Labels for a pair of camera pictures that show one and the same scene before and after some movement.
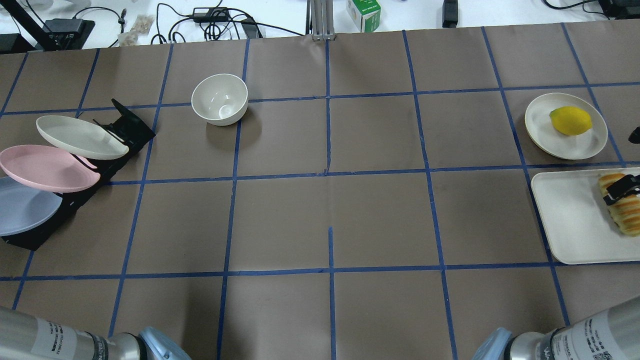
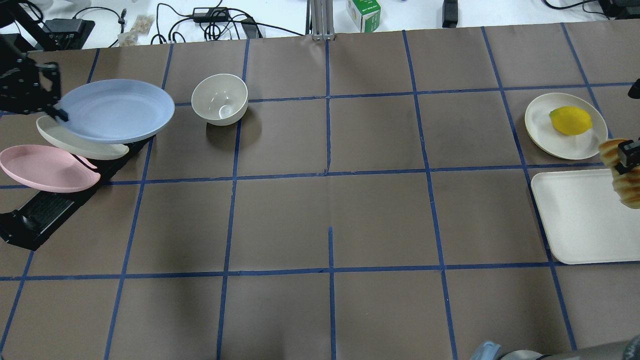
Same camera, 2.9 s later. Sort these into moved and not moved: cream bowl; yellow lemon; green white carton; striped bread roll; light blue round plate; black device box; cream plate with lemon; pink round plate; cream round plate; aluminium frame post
Moved: striped bread roll; light blue round plate
Not moved: green white carton; black device box; cream bowl; yellow lemon; pink round plate; aluminium frame post; cream round plate; cream plate with lemon
